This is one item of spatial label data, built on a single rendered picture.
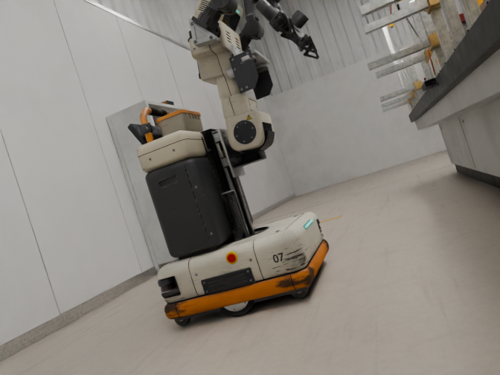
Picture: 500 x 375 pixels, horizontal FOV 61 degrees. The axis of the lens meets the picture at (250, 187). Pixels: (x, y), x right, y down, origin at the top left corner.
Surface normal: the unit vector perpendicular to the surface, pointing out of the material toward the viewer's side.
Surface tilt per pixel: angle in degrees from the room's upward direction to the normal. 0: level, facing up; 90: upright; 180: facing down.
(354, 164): 90
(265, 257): 90
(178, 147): 90
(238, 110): 90
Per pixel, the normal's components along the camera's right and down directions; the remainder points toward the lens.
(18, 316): 0.90, -0.30
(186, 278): -0.29, 0.09
